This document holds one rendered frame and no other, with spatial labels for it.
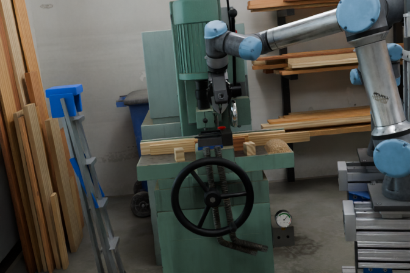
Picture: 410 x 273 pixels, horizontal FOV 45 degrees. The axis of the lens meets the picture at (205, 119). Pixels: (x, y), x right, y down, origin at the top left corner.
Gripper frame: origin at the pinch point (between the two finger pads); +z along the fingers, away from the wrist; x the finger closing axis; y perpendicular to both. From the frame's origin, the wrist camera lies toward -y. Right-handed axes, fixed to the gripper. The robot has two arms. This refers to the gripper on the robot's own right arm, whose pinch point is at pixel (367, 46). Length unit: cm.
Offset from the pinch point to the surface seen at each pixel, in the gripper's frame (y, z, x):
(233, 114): 11, -48, -76
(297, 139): 25, -56, -53
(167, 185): 28, -71, -108
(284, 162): 29, -71, -63
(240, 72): -5, -38, -69
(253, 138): 21, -56, -71
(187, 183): 29, -71, -100
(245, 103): 9, -40, -70
